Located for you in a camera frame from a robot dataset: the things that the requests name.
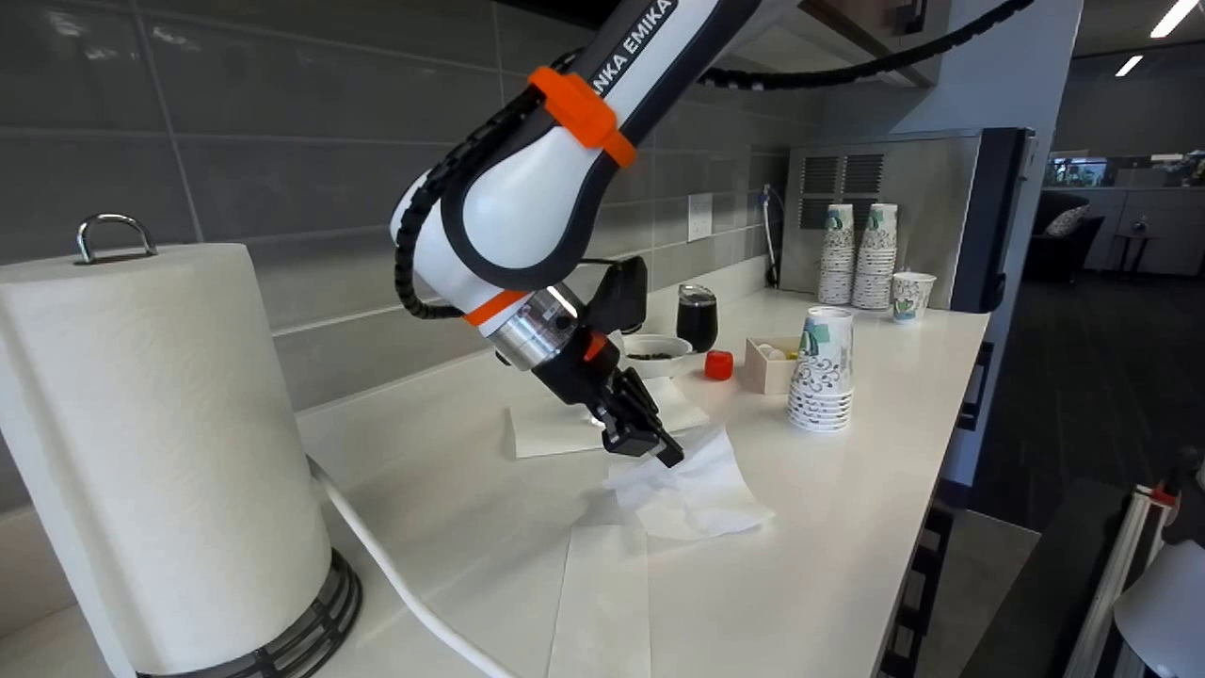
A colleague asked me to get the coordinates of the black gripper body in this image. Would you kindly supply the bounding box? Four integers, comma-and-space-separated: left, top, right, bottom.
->
537, 323, 670, 461

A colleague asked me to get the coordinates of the white napkin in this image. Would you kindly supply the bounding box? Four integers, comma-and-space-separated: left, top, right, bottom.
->
600, 425, 779, 548
542, 519, 659, 678

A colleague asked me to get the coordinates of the flat white napkin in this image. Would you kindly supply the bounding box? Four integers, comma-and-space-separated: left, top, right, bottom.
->
542, 519, 659, 678

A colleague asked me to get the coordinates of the white bowl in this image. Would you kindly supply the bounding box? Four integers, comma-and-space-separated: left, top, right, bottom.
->
614, 332, 695, 382

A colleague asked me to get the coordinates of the white tray mat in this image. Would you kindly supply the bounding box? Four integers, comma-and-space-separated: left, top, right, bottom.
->
506, 373, 717, 463

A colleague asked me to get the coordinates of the dark drinking glass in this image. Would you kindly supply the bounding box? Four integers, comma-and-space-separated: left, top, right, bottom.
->
674, 282, 722, 357

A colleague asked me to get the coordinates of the small packet box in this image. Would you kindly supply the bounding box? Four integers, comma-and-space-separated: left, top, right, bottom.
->
734, 332, 801, 402

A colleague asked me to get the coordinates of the patterned paper cup stack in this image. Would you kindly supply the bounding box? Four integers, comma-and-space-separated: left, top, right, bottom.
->
783, 307, 864, 441

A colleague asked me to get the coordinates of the white paper cup stack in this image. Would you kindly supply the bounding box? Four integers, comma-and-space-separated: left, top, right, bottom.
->
852, 200, 902, 317
815, 200, 864, 309

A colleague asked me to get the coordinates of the single paper cup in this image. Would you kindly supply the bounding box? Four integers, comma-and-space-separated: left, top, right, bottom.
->
885, 269, 941, 330

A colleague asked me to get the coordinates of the black paper towel holder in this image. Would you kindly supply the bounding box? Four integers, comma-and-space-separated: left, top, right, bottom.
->
68, 206, 365, 678

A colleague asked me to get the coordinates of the black office chair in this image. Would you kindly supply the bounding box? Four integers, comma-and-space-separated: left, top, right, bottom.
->
1019, 184, 1110, 288

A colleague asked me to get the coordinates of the white paper towel roll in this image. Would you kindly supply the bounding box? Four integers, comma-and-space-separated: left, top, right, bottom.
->
0, 240, 336, 678

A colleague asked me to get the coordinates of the white pole with red tip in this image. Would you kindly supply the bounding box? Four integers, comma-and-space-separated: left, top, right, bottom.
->
1061, 481, 1179, 678

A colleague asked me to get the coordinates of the white rounded lamp shade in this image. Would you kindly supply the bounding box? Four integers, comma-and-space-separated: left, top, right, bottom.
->
1107, 540, 1205, 678

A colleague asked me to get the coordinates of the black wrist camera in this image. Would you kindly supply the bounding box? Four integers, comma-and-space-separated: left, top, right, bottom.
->
582, 254, 655, 338

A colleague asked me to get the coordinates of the white wall outlet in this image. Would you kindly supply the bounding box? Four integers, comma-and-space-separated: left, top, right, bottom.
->
680, 188, 719, 245

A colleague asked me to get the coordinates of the black wall-hung cable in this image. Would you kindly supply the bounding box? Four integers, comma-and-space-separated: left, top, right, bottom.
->
756, 183, 788, 289

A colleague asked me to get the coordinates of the orange arm strap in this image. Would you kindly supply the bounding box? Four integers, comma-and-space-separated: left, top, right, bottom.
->
522, 60, 645, 175

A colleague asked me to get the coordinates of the white power cable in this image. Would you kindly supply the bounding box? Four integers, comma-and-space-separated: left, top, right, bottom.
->
304, 463, 512, 678

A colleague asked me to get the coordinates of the black corrugated cable hose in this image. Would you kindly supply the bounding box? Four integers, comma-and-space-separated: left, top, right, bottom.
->
387, 0, 1044, 323

